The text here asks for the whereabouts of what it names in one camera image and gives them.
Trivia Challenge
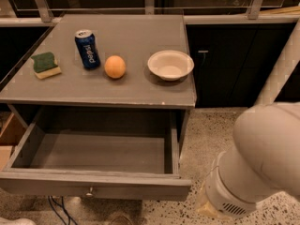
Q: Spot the white pillar leg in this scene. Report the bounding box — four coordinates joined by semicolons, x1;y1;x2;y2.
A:
255;21;300;105

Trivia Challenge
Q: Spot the grey top drawer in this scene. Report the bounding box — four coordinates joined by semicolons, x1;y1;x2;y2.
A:
0;106;191;201

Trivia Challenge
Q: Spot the metal glass railing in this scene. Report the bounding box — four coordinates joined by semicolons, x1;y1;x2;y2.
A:
0;0;300;27

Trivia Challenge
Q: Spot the brown shoe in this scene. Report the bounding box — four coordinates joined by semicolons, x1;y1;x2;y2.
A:
107;213;133;225

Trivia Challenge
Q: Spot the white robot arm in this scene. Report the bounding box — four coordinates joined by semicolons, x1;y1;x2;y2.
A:
196;102;300;219

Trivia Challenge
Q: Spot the blue cable on floor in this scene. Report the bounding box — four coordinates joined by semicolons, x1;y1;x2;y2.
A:
47;196;79;225

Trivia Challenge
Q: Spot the black low cabinet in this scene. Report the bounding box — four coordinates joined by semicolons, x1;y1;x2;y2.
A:
187;23;295;108

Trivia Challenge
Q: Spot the orange fruit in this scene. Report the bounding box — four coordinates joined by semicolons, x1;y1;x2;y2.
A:
104;55;126;79

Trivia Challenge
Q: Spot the white bowl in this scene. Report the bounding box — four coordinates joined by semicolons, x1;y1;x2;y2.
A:
147;50;194;81

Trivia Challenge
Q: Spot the grey drawer cabinet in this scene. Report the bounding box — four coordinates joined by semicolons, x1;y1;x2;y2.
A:
0;14;196;152

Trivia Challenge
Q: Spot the green yellow sponge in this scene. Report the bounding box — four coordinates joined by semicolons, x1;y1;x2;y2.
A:
31;52;61;80

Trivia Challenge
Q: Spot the white shoe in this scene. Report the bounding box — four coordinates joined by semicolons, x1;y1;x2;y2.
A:
0;217;37;225

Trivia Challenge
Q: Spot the blue Pepsi can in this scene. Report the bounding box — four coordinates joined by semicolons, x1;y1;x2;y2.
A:
75;29;100;69

